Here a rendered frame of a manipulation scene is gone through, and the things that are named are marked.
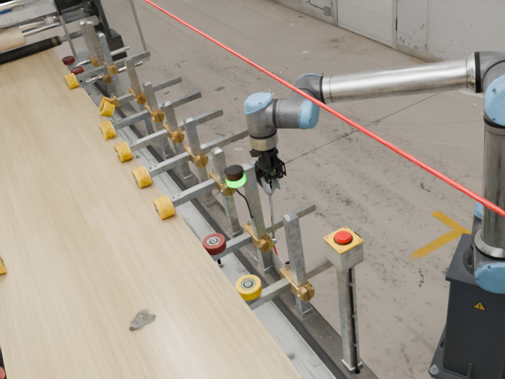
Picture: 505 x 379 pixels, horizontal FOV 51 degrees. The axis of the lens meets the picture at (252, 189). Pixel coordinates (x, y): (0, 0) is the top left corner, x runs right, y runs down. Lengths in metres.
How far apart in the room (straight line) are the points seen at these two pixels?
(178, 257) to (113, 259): 0.24
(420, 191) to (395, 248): 0.53
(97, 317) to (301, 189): 2.04
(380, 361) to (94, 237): 1.37
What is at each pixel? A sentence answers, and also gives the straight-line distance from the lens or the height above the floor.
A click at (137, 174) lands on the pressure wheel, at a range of 2.17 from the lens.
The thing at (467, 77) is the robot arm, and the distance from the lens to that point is 1.62.
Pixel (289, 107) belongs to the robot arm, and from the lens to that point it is 1.58.
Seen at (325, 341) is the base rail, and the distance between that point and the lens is 1.76.
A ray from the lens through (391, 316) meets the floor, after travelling 2.73.
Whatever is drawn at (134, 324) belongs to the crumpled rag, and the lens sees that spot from 1.67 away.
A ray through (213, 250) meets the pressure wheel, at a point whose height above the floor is 0.90.
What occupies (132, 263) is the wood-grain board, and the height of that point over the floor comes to 0.90.
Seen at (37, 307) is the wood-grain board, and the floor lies 0.90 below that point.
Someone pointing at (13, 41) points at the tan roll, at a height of 1.04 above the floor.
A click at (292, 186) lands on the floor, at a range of 3.52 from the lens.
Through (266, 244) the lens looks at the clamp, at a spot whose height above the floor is 0.86.
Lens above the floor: 2.11
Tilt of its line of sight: 36 degrees down
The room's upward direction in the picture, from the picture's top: 11 degrees counter-clockwise
